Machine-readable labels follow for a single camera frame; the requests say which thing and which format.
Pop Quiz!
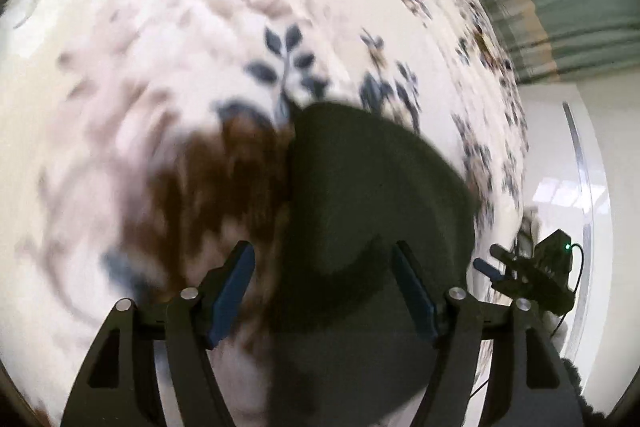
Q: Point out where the floral bed blanket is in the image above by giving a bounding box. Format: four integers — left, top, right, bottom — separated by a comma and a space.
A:
0, 0, 531, 427

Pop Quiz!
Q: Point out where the white headboard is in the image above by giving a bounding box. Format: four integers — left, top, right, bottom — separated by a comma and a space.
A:
515, 82, 640, 408

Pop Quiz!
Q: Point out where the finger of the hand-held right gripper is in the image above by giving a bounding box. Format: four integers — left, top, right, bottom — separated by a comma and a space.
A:
472, 258, 506, 284
489, 244, 531, 276

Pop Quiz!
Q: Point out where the green curtain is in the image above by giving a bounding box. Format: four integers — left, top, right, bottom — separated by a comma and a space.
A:
460, 0, 631, 85

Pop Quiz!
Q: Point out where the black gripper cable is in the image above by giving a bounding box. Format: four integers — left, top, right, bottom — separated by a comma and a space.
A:
550, 243, 586, 338

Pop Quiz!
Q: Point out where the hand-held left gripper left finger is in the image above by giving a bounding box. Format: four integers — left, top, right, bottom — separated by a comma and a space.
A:
60, 241, 257, 427

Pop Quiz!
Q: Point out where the dark striped sweater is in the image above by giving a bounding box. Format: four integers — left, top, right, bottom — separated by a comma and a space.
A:
267, 102, 483, 427

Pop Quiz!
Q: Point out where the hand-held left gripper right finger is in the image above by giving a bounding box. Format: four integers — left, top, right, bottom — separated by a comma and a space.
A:
391, 241, 586, 427

